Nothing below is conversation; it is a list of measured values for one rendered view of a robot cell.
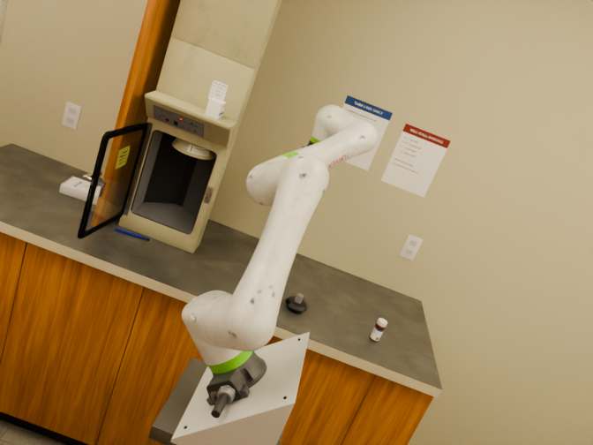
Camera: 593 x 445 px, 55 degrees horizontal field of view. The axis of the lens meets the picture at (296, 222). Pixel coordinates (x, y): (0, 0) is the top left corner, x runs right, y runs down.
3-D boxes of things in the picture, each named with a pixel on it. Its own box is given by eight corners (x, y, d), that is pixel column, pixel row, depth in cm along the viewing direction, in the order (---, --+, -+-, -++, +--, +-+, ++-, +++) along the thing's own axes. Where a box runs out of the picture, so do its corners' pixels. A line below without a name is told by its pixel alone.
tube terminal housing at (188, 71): (139, 206, 253) (189, 34, 227) (208, 232, 254) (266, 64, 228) (117, 224, 229) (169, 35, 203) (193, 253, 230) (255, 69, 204)
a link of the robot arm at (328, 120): (334, 101, 200) (316, 98, 191) (362, 115, 194) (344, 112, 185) (319, 138, 204) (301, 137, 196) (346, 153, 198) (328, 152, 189)
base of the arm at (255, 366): (243, 419, 132) (232, 398, 131) (190, 431, 137) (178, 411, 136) (273, 356, 156) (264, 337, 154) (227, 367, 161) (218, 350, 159)
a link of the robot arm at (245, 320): (231, 341, 124) (311, 139, 143) (194, 335, 136) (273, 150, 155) (274, 362, 130) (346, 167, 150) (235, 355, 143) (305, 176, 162)
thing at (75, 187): (70, 184, 248) (72, 176, 247) (106, 196, 249) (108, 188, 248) (58, 192, 237) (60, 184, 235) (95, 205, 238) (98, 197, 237)
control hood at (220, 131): (147, 115, 213) (154, 89, 210) (228, 147, 214) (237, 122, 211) (137, 119, 203) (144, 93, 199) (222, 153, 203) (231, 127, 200)
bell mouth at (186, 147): (179, 138, 235) (183, 125, 233) (219, 154, 235) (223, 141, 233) (165, 147, 218) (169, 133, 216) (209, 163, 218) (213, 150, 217)
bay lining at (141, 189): (150, 193, 250) (173, 118, 238) (206, 215, 251) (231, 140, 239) (130, 211, 227) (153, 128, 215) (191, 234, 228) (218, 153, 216)
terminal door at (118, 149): (122, 216, 226) (148, 122, 212) (78, 240, 197) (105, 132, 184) (120, 215, 226) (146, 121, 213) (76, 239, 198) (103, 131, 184)
